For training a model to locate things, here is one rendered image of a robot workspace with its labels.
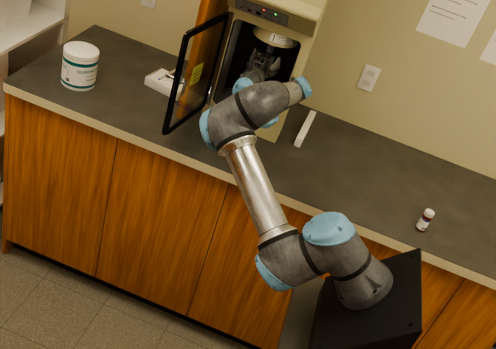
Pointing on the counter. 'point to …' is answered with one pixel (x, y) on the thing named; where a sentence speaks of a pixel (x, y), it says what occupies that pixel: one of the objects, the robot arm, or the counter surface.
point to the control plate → (261, 11)
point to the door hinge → (220, 57)
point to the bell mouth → (274, 38)
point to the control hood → (295, 18)
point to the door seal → (182, 67)
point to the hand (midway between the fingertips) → (266, 61)
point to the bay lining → (235, 61)
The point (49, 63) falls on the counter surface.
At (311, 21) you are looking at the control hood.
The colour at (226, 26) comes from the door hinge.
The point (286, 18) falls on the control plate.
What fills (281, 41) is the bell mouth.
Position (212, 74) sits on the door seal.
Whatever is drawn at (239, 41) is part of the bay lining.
